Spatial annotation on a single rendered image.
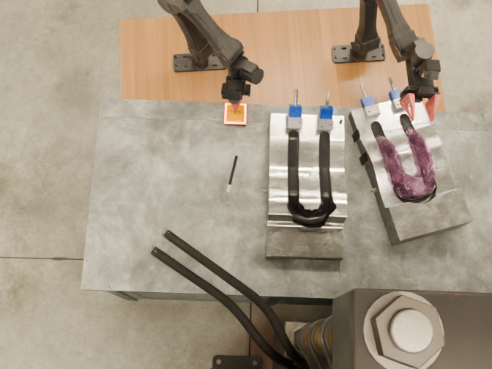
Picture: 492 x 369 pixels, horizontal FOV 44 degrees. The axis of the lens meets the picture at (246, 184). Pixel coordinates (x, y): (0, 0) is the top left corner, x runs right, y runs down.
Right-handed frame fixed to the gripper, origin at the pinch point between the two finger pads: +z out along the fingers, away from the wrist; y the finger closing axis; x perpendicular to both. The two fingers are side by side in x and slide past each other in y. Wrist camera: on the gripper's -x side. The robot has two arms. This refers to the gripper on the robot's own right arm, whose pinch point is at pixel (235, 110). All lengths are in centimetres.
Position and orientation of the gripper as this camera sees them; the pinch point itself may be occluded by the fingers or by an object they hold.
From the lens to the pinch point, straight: 219.9
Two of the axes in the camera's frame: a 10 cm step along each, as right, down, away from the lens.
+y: 10.0, 0.6, -0.3
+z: -0.3, 7.8, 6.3
